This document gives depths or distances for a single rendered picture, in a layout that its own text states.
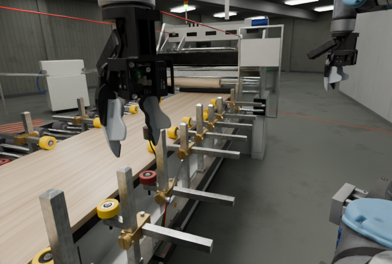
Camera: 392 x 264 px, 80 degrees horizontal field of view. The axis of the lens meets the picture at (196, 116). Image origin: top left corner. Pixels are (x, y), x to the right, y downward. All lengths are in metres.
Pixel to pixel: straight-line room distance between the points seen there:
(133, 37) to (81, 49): 11.21
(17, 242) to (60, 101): 6.16
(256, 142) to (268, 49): 1.23
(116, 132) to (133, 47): 0.12
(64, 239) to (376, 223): 0.61
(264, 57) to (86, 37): 9.47
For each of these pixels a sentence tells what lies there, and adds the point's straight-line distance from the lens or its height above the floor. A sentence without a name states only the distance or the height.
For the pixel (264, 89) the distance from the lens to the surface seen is 3.13.
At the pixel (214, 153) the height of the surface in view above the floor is 0.95.
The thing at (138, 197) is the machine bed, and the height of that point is 0.73.
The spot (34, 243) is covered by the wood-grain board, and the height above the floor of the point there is 0.90.
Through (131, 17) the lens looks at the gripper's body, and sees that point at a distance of 0.32.
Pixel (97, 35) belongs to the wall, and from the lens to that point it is 11.78.
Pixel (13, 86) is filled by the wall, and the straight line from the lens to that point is 11.12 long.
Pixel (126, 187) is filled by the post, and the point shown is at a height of 1.04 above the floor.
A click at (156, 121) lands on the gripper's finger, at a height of 1.35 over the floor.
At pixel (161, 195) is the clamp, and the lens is 1.08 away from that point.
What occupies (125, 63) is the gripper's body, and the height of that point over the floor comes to 1.45.
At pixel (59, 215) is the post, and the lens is 0.65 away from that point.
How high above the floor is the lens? 1.46
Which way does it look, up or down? 15 degrees down
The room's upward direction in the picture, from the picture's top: 1 degrees counter-clockwise
